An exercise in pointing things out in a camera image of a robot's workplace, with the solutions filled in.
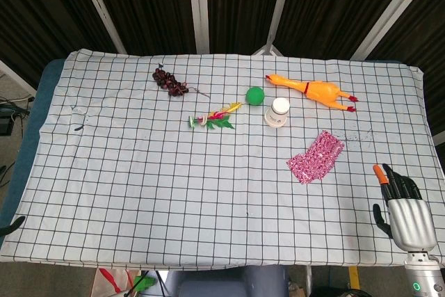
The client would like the black cable bundle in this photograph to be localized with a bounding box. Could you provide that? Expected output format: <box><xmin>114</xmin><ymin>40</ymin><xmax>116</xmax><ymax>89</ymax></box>
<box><xmin>0</xmin><ymin>97</ymin><xmax>31</xmax><ymax>137</ymax></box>

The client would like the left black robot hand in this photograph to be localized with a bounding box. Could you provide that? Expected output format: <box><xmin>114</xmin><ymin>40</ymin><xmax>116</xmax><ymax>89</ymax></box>
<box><xmin>0</xmin><ymin>216</ymin><xmax>26</xmax><ymax>239</ymax></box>

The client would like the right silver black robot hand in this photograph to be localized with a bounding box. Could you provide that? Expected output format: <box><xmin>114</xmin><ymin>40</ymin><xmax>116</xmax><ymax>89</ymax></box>
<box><xmin>372</xmin><ymin>163</ymin><xmax>437</xmax><ymax>252</ymax></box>

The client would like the green plastic toy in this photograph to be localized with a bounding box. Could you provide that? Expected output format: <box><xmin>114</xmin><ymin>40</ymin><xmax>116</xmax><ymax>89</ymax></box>
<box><xmin>133</xmin><ymin>275</ymin><xmax>156</xmax><ymax>294</ymax></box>

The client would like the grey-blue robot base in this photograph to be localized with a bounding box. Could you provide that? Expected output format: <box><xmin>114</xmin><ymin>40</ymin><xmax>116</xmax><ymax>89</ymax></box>
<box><xmin>164</xmin><ymin>264</ymin><xmax>290</xmax><ymax>297</ymax></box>

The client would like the colourful feather shuttlecock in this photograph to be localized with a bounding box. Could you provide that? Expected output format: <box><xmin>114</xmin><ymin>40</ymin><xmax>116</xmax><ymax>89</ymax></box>
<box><xmin>188</xmin><ymin>102</ymin><xmax>243</xmax><ymax>131</ymax></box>

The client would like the white paper cup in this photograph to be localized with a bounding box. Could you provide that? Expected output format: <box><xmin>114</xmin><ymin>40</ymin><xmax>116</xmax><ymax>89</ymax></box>
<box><xmin>264</xmin><ymin>97</ymin><xmax>291</xmax><ymax>129</ymax></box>

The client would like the yellow rubber chicken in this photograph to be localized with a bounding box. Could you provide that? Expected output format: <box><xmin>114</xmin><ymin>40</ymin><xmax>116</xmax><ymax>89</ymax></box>
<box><xmin>264</xmin><ymin>73</ymin><xmax>359</xmax><ymax>113</ymax></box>

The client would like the dark red grape bunch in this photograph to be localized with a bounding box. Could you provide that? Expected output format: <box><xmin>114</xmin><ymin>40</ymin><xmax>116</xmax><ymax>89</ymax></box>
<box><xmin>152</xmin><ymin>63</ymin><xmax>211</xmax><ymax>98</ymax></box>

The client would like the green ball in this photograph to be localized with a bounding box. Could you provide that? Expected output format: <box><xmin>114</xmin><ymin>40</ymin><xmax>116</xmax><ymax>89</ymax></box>
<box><xmin>245</xmin><ymin>86</ymin><xmax>266</xmax><ymax>106</ymax></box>

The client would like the blue padded table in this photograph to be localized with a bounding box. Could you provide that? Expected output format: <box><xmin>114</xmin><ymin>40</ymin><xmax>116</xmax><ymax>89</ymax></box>
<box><xmin>0</xmin><ymin>58</ymin><xmax>67</xmax><ymax>242</ymax></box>

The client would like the white frame pole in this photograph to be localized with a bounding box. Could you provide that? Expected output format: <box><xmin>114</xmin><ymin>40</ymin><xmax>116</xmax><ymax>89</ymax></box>
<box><xmin>72</xmin><ymin>0</ymin><xmax>128</xmax><ymax>55</ymax></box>
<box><xmin>251</xmin><ymin>0</ymin><xmax>297</xmax><ymax>56</ymax></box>
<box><xmin>186</xmin><ymin>0</ymin><xmax>211</xmax><ymax>54</ymax></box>
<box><xmin>350</xmin><ymin>0</ymin><xmax>433</xmax><ymax>61</ymax></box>

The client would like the checked white tablecloth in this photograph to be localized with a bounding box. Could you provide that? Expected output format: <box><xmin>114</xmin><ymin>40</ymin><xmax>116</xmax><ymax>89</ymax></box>
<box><xmin>0</xmin><ymin>49</ymin><xmax>445</xmax><ymax>272</ymax></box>

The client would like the red white bag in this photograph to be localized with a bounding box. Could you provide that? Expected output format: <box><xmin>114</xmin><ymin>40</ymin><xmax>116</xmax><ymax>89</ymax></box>
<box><xmin>90</xmin><ymin>268</ymin><xmax>140</xmax><ymax>297</ymax></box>

